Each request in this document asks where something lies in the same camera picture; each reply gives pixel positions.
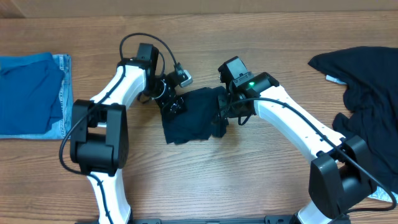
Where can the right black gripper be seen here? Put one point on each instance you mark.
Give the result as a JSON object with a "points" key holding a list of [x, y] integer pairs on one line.
{"points": [[220, 123]]}

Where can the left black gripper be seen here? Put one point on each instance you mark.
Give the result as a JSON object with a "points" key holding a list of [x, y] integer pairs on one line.
{"points": [[173, 106]]}

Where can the dark navy t-shirt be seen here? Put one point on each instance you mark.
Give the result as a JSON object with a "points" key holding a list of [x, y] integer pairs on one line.
{"points": [[199, 121]]}

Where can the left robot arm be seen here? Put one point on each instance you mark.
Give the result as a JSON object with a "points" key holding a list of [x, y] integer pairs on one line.
{"points": [[99, 139]]}

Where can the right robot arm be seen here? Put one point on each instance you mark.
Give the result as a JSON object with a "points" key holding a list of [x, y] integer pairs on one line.
{"points": [[339, 165]]}

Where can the folded light blue jeans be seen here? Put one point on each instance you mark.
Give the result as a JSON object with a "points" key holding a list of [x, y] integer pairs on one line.
{"points": [[61, 127]]}

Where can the folded blue t-shirt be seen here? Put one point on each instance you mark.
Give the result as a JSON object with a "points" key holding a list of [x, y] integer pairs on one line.
{"points": [[30, 88]]}

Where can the dark navy garment pile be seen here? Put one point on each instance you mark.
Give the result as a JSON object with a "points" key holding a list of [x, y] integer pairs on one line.
{"points": [[370, 75]]}

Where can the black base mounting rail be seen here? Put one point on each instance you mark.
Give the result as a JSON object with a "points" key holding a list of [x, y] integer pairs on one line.
{"points": [[211, 221]]}

